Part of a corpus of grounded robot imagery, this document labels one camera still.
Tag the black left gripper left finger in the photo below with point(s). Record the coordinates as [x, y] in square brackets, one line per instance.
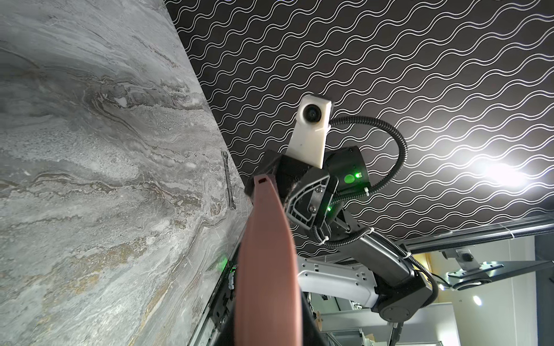
[226, 337]

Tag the silver spanner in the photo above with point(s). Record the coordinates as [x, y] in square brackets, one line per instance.
[231, 200]

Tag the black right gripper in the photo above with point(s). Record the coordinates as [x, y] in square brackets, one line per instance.
[304, 190]

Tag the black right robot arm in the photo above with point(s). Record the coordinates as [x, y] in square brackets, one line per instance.
[404, 286]

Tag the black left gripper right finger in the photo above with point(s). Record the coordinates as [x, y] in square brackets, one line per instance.
[310, 333]

